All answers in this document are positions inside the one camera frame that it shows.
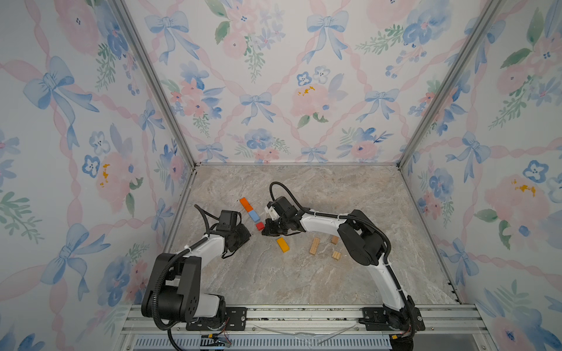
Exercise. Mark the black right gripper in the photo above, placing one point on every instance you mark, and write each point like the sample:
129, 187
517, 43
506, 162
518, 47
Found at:
269, 229

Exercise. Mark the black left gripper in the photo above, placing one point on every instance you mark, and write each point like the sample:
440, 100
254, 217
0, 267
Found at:
245, 235

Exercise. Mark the light blue block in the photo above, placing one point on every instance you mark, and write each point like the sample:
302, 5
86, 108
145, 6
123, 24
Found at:
254, 216

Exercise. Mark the small orange block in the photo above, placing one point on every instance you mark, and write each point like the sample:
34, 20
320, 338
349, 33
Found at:
246, 205

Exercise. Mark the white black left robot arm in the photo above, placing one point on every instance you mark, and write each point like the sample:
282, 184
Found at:
173, 294

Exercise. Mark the short yellow block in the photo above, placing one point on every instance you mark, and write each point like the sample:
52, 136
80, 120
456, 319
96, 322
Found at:
283, 245

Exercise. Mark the long natural wood block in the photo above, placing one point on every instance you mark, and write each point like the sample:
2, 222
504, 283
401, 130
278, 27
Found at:
314, 246

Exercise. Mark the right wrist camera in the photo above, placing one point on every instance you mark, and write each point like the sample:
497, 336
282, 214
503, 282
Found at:
273, 210

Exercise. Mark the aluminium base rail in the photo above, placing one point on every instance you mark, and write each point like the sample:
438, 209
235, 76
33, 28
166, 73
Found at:
314, 327

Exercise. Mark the aluminium corner post left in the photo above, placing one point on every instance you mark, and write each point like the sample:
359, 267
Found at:
125, 20

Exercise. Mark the aluminium corner post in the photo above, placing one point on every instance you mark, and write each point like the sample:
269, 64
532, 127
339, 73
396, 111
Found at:
469, 48
125, 20

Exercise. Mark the aluminium corner post right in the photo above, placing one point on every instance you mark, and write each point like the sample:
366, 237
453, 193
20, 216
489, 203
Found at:
469, 48

